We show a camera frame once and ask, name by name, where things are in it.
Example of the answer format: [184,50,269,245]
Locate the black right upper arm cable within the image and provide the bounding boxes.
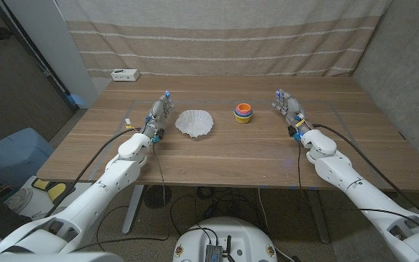
[358,208,419,252]

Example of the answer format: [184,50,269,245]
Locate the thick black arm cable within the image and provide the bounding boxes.
[44,127,140,218]
[311,123,419,220]

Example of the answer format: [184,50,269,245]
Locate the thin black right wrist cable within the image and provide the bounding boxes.
[296,140,314,205]

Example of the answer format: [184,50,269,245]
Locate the white table leg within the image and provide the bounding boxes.
[121,184,145,235]

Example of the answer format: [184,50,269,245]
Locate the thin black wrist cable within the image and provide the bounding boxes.
[296,140,314,205]
[69,141,172,253]

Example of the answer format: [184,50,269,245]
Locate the beige striped backdrop curtain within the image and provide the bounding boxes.
[55,0,392,78]

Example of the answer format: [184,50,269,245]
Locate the thin black left wrist cable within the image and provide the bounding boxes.
[69,141,172,253]

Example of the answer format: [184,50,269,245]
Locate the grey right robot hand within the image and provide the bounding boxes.
[271,88,314,141]

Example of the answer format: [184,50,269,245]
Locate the grey table leg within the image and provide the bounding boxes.
[306,189,331,244]

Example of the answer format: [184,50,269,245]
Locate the white wall panel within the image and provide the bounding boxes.
[4,0,100,109]

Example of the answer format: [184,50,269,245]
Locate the blue plastic bin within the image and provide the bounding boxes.
[0,127,55,188]

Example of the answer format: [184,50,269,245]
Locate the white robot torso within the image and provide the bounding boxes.
[172,217,279,262]

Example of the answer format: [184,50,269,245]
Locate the white power strip box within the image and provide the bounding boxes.
[111,68,140,82]

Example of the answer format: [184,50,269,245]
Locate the grey sneaker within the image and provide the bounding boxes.
[4,187,34,215]

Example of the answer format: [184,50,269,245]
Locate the round black floor grille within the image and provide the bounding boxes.
[143,184,173,210]

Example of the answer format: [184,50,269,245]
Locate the white paper coffee filter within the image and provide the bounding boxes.
[175,108,215,138]

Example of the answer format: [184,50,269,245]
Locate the yellow and black floor object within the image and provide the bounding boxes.
[31,178,67,203]

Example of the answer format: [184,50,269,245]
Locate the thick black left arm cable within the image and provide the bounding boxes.
[44,127,140,218]

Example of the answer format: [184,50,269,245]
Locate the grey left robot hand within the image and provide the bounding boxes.
[140,90,175,143]

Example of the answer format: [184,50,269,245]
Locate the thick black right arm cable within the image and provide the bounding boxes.
[311,123,419,220]

